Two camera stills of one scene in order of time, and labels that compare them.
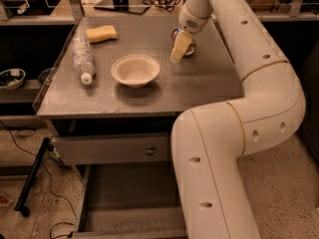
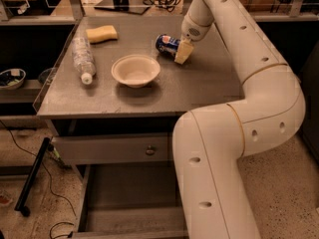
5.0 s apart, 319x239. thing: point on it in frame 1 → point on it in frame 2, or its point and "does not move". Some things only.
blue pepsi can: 192,46 → 166,44
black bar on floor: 19,206 does not move
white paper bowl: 135,70 does not move
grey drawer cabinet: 119,137 does not move
